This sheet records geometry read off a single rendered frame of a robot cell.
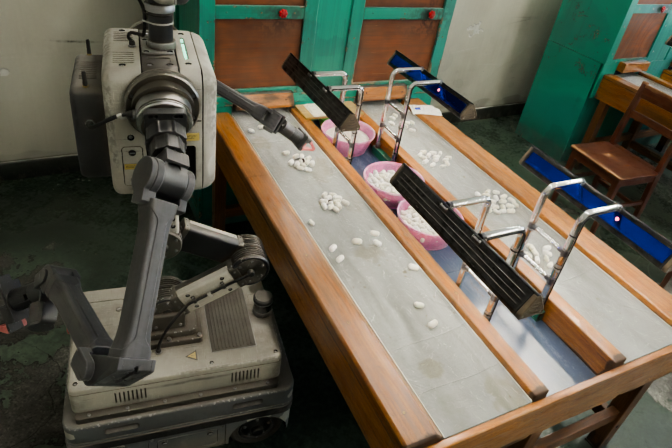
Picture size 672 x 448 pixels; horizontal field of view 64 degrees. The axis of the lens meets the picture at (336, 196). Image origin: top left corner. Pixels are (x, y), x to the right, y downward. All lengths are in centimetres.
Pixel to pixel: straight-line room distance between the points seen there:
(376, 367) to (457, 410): 24
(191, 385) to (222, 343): 16
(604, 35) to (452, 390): 335
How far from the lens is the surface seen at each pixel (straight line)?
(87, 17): 333
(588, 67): 454
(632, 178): 376
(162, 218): 111
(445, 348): 167
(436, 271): 187
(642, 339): 204
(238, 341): 192
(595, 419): 242
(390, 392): 149
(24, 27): 333
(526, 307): 137
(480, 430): 154
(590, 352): 191
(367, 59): 290
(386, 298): 175
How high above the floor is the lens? 194
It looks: 34 degrees down
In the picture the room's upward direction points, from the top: 10 degrees clockwise
